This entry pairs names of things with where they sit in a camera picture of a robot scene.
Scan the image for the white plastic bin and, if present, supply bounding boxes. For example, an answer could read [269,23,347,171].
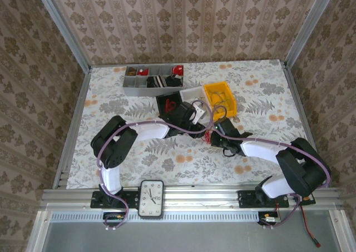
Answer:
[179,86,214,120]

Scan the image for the black plastic bin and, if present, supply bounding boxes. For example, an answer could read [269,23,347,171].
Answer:
[155,92,186,121]

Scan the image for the thin dark green cable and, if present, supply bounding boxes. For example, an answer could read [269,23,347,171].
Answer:
[210,91,233,108]

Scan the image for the yellow plastic bin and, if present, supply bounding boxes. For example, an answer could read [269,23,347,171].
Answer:
[202,81,238,120]

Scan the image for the floral tablecloth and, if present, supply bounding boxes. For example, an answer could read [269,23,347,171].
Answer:
[66,59,317,190]

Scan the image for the black cloth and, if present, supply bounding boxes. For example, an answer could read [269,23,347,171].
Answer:
[165,75,183,88]

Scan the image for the black white striped sock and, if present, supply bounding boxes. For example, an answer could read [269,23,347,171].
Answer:
[146,75,167,88]

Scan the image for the grey compartment organizer box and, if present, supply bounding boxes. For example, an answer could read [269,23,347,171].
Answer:
[122,64,185,96]

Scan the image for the black framed white clock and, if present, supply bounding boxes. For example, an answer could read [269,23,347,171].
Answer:
[137,180,165,219]

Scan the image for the black power connector box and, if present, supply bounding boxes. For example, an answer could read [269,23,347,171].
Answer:
[258,211,282,226]
[102,212,126,228]

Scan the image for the grey metal panel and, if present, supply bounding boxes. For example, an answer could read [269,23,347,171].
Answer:
[41,221,342,252]

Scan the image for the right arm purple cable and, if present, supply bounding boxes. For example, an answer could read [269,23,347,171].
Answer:
[210,103,332,230]

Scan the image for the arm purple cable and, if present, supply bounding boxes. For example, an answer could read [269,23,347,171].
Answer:
[96,98,215,232]
[210,103,332,230]

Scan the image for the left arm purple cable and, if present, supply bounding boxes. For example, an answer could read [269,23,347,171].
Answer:
[96,98,215,232]

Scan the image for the aluminium front rail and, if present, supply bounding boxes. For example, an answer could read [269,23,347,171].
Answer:
[40,187,343,211]

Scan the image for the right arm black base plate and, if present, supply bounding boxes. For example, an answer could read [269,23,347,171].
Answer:
[238,189,290,209]

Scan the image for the slotted grey cable duct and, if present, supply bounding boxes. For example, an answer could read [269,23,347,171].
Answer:
[49,211,262,223]

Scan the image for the aluminium side rail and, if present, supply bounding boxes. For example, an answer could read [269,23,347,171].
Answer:
[280,60,329,189]
[52,68,93,190]

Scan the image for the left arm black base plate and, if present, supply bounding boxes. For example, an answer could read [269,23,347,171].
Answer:
[91,189,141,210]

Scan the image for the red black power wire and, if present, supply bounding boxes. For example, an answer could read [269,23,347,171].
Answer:
[301,200,321,248]

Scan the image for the aluminium frame post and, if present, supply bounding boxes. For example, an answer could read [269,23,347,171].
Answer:
[32,0,92,72]
[283,0,340,69]

